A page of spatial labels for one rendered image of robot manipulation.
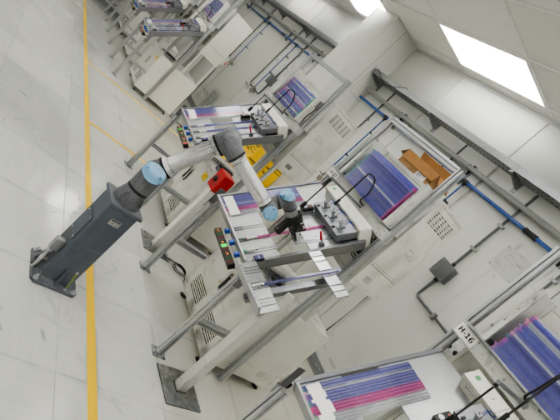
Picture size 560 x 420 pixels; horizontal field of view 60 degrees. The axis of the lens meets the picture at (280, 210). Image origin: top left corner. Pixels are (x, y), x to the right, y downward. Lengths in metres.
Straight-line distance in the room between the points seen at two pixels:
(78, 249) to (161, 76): 4.72
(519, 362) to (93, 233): 1.94
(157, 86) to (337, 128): 3.48
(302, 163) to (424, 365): 2.30
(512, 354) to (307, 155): 2.47
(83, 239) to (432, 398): 1.71
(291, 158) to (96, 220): 2.06
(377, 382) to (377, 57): 4.54
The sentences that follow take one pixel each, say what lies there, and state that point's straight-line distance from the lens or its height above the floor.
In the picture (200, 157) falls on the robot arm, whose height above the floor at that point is 0.95.
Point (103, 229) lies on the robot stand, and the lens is 2.45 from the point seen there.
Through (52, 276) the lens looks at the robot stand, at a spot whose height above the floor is 0.05.
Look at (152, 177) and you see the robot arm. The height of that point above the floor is 0.75.
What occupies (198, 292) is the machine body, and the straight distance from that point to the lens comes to 3.29.
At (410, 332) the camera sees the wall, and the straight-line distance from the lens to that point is 4.20.
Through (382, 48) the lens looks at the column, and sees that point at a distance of 6.09.
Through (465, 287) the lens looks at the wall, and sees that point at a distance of 4.16.
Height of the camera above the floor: 1.47
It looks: 10 degrees down
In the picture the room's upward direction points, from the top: 48 degrees clockwise
